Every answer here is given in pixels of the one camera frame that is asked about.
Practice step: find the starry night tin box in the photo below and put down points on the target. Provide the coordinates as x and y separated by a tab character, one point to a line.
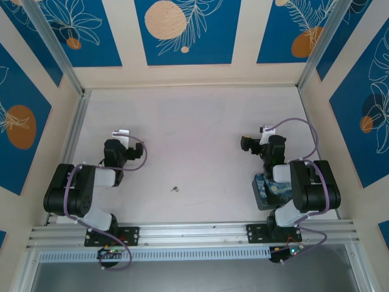
270	191

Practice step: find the small black-headed key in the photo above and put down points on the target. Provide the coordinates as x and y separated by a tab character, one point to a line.
175	189

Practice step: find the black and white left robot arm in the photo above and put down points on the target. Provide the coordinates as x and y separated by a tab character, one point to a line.
76	194

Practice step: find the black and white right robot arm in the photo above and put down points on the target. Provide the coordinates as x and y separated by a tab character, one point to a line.
316	191

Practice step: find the small controller circuit board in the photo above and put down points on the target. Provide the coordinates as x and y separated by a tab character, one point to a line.
285	252
111	252

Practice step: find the grey metal sheet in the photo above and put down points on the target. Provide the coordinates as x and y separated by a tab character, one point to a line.
194	276

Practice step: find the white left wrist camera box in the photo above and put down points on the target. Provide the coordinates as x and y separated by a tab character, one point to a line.
121	134

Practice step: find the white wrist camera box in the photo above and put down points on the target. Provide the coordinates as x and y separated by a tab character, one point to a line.
269	130
121	134

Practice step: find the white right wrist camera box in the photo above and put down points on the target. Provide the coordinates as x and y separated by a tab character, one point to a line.
269	130

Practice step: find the blue floral wall panel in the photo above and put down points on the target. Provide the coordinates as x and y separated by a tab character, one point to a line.
212	45
349	36
42	48
273	36
349	137
100	36
27	91

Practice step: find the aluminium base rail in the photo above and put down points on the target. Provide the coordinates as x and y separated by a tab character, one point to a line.
194	234

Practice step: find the aluminium frame post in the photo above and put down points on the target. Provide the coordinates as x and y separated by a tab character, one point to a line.
56	45
319	45

